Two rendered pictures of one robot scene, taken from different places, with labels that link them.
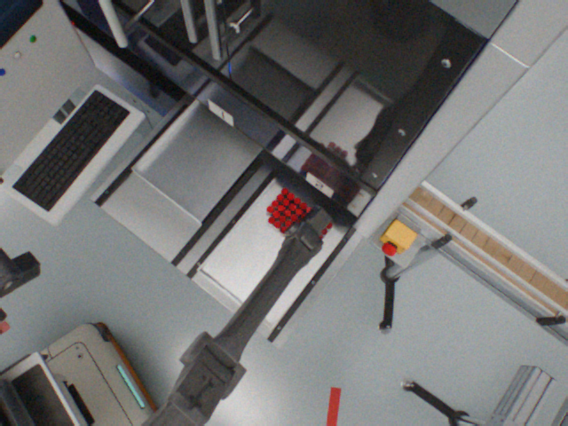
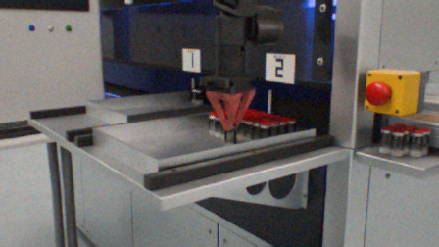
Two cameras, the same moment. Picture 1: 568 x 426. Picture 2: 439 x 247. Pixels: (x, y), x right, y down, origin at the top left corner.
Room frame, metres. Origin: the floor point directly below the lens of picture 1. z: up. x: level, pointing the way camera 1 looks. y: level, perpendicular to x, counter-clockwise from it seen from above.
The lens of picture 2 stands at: (-0.42, -0.35, 1.09)
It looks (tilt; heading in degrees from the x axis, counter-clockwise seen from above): 12 degrees down; 25
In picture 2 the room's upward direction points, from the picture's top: straight up
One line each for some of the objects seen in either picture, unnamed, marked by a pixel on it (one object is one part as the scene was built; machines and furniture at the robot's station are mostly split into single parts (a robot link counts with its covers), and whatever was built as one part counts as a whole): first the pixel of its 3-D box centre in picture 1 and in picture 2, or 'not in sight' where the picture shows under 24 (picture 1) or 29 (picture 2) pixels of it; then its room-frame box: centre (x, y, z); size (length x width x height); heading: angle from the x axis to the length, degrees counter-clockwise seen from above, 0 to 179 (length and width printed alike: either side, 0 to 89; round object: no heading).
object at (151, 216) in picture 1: (234, 208); (175, 131); (0.40, 0.14, 0.87); 0.70 x 0.48 x 0.02; 62
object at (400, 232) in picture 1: (399, 234); (394, 91); (0.37, -0.32, 0.99); 0.08 x 0.07 x 0.07; 152
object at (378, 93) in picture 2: (390, 248); (379, 93); (0.33, -0.30, 0.99); 0.04 x 0.04 x 0.04; 62
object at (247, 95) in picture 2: not in sight; (229, 105); (0.28, -0.04, 0.96); 0.07 x 0.07 x 0.09; 76
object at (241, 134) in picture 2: (291, 228); (238, 127); (0.36, -0.03, 0.90); 0.18 x 0.02 x 0.05; 61
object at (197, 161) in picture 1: (204, 153); (164, 107); (0.54, 0.26, 0.90); 0.34 x 0.26 x 0.04; 152
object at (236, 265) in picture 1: (272, 252); (203, 137); (0.28, 0.01, 0.90); 0.34 x 0.26 x 0.04; 152
